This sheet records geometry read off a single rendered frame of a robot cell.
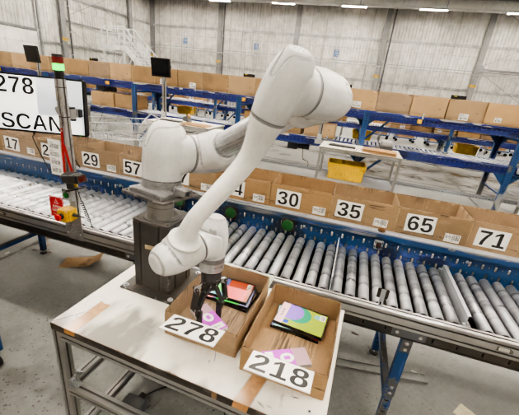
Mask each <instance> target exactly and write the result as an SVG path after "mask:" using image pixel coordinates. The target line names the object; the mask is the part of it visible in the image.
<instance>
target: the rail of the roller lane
mask: <svg viewBox="0 0 519 415"><path fill-rule="evenodd" d="M0 217H1V218H4V219H7V220H10V221H16V222H19V223H22V224H25V225H28V226H33V227H37V228H40V229H43V230H46V231H52V232H54V233H58V234H60V235H67V231H66V225H65V222H64V221H56V220H55V219H54V217H48V216H45V215H42V214H39V213H35V212H30V211H26V210H23V209H20V208H16V207H11V206H7V205H4V204H1V203H0ZM82 229H83V237H84V241H87V242H90V243H93V244H96V245H102V246H104V247H108V248H111V249H116V250H119V251H123V252H125V253H129V254H134V247H133V239H132V238H129V237H126V236H122V235H117V234H114V233H110V232H107V231H102V230H98V229H95V228H91V227H88V226H82ZM274 284H280V285H284V286H286V287H292V288H295V289H298V290H301V291H306V292H309V293H312V294H315V295H318V296H323V297H326V298H329V299H331V300H335V301H339V302H340V303H341V310H344V311H345V312H344V313H345V314H347V315H353V316H356V317H359V318H362V319H368V320H370V321H374V322H377V323H380V324H385V325H389V326H391V327H395V328H397V329H403V330H406V331H410V332H412V333H418V334H421V335H424V336H427V337H430V338H435V339H439V340H442V341H445V342H448V343H454V344H456V345H460V346H462V347H468V348H471V349H474V350H477V351H481V352H486V353H489V354H492V355H495V356H498V357H504V358H507V359H510V360H513V361H519V340H516V339H512V338H507V337H503V336H500V335H497V334H494V333H488V332H484V331H481V330H478V329H472V328H468V327H465V326H463V325H459V324H453V323H451V322H447V321H444V320H440V319H435V318H432V317H428V316H425V315H420V314H416V313H413V312H409V311H407V310H401V309H397V308H394V307H391V306H388V305H382V307H380V306H377V304H378V303H376V302H372V301H366V300H363V299H360V298H357V297H353V296H348V295H344V294H341V293H338V292H334V291H329V290H325V289H322V288H319V287H313V286H310V285H306V284H304V283H300V282H294V281H291V280H288V279H285V278H281V277H276V276H275V278H274V280H273V281H272V283H271V285H270V287H269V288H273V286H274Z"/></svg>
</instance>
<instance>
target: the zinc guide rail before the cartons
mask: <svg viewBox="0 0 519 415"><path fill-rule="evenodd" d="M0 153H1V154H5V155H9V156H16V157H20V158H25V159H28V160H33V161H40V162H44V160H43V159H41V158H37V157H33V156H26V155H22V154H17V153H13V152H6V151H2V150H0ZM76 170H83V171H86V172H91V173H95V174H98V175H106V176H110V177H114V178H118V179H122V180H129V181H133V182H138V183H141V181H142V180H141V179H136V178H132V177H128V176H124V175H117V174H112V173H108V172H104V171H100V170H93V169H88V168H85V167H81V168H79V166H76ZM192 191H194V192H196V193H198V194H199V196H203V195H204V194H205V193H203V192H199V191H195V190H192ZM225 201H227V202H231V203H238V204H242V205H246V206H250V207H254V208H261V209H265V210H270V211H274V212H281V213H285V214H288V215H293V216H297V217H304V218H308V219H312V220H316V221H323V222H328V223H331V224H335V225H340V226H346V227H351V228H355V229H359V230H363V231H370V232H374V233H378V234H382V235H389V236H394V237H397V238H401V239H406V240H412V241H417V242H421V243H424V244H429V245H436V246H440V247H444V248H448V249H455V250H459V251H464V252H467V253H472V254H478V255H483V256H487V257H491V258H495V259H502V260H506V261H510V262H514V263H519V258H515V257H511V256H507V255H503V254H495V253H491V252H488V251H483V250H479V249H471V248H468V247H464V246H459V245H452V244H448V243H444V242H440V241H435V240H429V239H424V238H420V237H416V236H412V235H405V234H400V233H396V232H393V231H386V232H385V233H382V232H379V231H378V229H376V228H373V227H369V226H361V225H357V224H353V223H349V222H345V221H337V220H334V219H329V218H325V217H318V216H314V215H310V214H305V213H301V212H294V211H290V210H286V209H282V208H278V207H270V206H266V205H262V204H258V203H251V202H246V201H242V200H239V199H234V198H227V199H226V200H225Z"/></svg>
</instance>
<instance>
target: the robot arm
mask: <svg viewBox="0 0 519 415"><path fill-rule="evenodd" d="M352 104H353V93H352V91H351V88H350V85H349V83H348V82H347V80H346V79H345V78H344V77H342V76H341V75H339V74H338V73H337V72H333V71H331V70H329V69H327V68H322V67H317V66H315V61H314V59H313V57H312V56H311V53H310V52H309V51H308V50H306V49H304V48H302V47H299V46H296V45H289V46H287V47H285V48H283V49H282V50H281V51H280V52H279V53H278V54H277V56H276V57H275V58H274V60H273V61H272V62H271V64H270V65H269V67H268V68H267V70H266V72H265V74H264V76H263V78H262V80H261V83H260V84H259V87H258V90H257V92H256V94H255V99H254V103H253V105H252V108H251V112H250V116H248V117H247V118H245V119H243V120H242V121H240V122H238V123H237V124H234V125H232V126H231V127H230V128H227V129H226V130H221V129H214V130H211V131H208V132H206V133H200V134H198V135H186V132H185V130H184V129H183V127H182V126H181V125H179V124H178V123H176V122H171V121H156V122H154V123H153V124H152V125H151V126H150V127H149V128H148V130H147V133H146V135H145V138H144V140H143V150H142V181H141V184H134V185H130V186H129V190H131V191H135V192H138V193H141V194H145V195H147V196H150V197H153V198H156V199H158V200H160V201H166V200H167V199H170V198H175V197H182V198H188V197H189V194H191V193H192V189H189V188H186V187H184V186H182V175H186V174H188V173H198V174H205V173H217V172H222V171H225V172H224V173H223V174H222V175H221V176H220V177H219V178H218V179H217V181H216V182H215V183H214V184H213V185H212V186H211V188H210V189H209V190H208V191H207V192H206V193H205V194H204V195H203V197H202V198H201V199H200V200H199V201H198V202H197V203H196V204H195V205H194V206H193V207H192V208H191V210H190V211H189V212H188V214H187V215H186V216H185V218H184V220H183V221H182V222H181V224H180V226H179V227H176V228H174V229H172V230H171V231H170V232H169V234H168V235H167V236H166V237H165V238H164V239H163V240H162V241H161V243H159V244H157V245H156V246H155V247H154V248H153V249H152V251H151V252H150V254H149V257H148V261H149V264H150V266H151V268H152V270H153V271H154V272H155V273H156V274H159V275H161V276H172V275H176V274H178V273H182V272H184V271H186V270H188V269H190V268H192V267H194V266H196V265H197V264H198V263H199V269H200V270H201V283H200V285H198V286H193V290H194V292H193V297H192V301H191V306H190V309H191V310H192V311H193V312H195V317H196V318H197V320H196V321H197V322H200V323H202V319H203V311H202V310H201V309H202V306H203V303H204V301H205V299H206V296H208V294H209V292H211V291H215V292H216V294H217V297H218V299H217V301H216V314H217V315H218V316H219V317H220V318H221V315H222V307H223V304H224V303H225V301H224V300H227V299H228V293H227V281H228V279H227V278H226V277H225V276H222V270H223V269H224V263H225V253H226V251H227V246H228V225H227V219H226V218H225V217H224V216H223V215H221V214H218V213H214V212H215V211H216V210H217V209H218V208H219V207H220V206H221V205H222V204H223V203H224V201H225V200H226V199H227V198H228V197H229V196H230V195H231V194H232V193H233V192H234V191H235V190H236V189H237V188H238V187H239V186H240V185H241V184H242V183H243V182H244V181H245V180H246V178H247V177H248V176H249V175H250V174H251V172H252V171H253V170H254V169H255V167H256V166H257V165H258V164H259V163H260V161H261V159H262V158H263V156H264V154H265V153H266V152H267V151H268V149H269V148H270V146H271V145H272V143H273V142H274V140H275V139H276V138H277V136H278V135H279V134H280V133H283V132H285V131H288V130H289V129H291V128H294V127H296V128H308V127H311V126H315V125H319V124H326V123H328V122H333V121H336V120H338V119H340V118H342V117H343V116H345V115H346V114H347V113H348V112H349V110H350V109H351V106H352ZM238 152H239V154H238V155H237V156H236V154H237V153H238ZM220 283H221V284H222V293H221V292H220V289H219V284H220ZM201 288H202V289H201ZM200 289H201V293H200ZM199 293H200V294H199Z"/></svg>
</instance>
